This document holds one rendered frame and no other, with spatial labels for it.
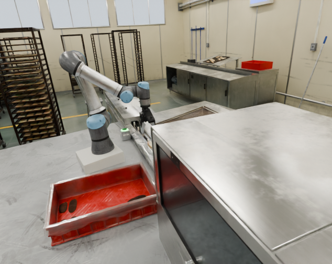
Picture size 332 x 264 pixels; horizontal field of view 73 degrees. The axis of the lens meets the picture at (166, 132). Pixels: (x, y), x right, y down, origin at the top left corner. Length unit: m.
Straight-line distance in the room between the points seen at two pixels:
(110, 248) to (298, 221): 0.75
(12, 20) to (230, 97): 6.71
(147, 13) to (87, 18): 2.05
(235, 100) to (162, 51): 5.27
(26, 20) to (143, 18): 3.61
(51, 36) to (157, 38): 3.54
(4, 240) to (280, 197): 1.08
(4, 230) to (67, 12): 7.66
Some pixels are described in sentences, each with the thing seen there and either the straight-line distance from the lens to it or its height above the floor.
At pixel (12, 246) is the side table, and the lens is 1.19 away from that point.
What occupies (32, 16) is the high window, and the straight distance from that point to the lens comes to 8.52.
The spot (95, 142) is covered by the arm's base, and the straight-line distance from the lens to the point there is 1.51.
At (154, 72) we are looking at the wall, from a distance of 8.99.
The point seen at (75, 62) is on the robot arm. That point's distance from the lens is 1.44.
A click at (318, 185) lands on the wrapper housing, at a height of 1.30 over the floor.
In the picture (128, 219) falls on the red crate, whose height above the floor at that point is 0.84.
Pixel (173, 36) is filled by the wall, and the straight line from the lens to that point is 9.21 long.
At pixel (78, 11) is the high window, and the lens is 8.50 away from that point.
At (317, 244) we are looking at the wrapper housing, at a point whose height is 1.30.
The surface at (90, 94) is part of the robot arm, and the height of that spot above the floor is 1.24.
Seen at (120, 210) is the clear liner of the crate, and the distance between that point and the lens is 1.01.
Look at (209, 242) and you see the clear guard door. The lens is 0.52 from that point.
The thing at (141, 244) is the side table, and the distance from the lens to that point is 0.99.
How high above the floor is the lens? 1.56
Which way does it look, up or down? 23 degrees down
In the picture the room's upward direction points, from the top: 4 degrees counter-clockwise
